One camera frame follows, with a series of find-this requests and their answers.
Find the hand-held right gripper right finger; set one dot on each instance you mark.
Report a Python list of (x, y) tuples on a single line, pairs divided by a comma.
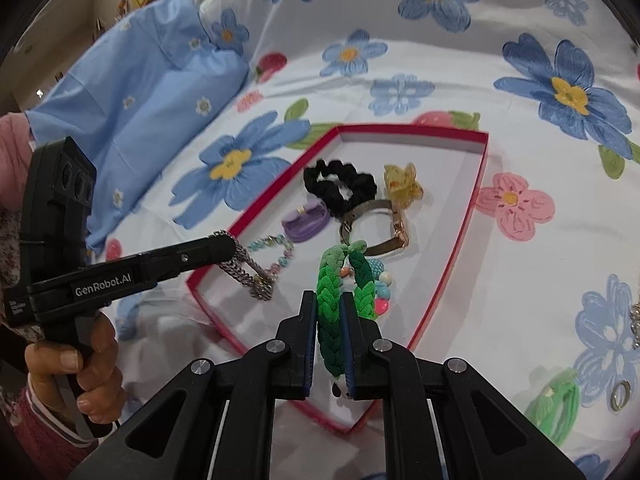
[(351, 345)]

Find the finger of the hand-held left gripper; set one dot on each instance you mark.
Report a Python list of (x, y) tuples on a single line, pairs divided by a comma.
[(195, 259)]

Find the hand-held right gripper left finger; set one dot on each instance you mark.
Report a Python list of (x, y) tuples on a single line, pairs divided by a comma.
[(311, 345)]

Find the wristwatch with metal band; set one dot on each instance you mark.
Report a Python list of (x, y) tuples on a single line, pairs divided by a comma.
[(400, 225)]

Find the black scrunchie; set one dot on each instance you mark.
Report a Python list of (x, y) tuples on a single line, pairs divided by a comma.
[(320, 185)]

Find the yellow hair claw clip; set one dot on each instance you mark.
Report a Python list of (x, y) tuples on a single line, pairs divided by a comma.
[(402, 185)]

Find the red shallow cardboard box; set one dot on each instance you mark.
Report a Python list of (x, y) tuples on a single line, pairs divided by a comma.
[(425, 170)]

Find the person's left forearm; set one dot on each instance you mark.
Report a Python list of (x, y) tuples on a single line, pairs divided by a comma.
[(35, 427)]

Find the person's left hand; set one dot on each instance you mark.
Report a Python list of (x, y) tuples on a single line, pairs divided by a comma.
[(100, 375)]

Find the person's clothed body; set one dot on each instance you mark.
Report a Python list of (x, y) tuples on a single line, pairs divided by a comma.
[(10, 245)]

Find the light blue pillow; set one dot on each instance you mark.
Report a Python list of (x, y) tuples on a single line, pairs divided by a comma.
[(140, 100)]

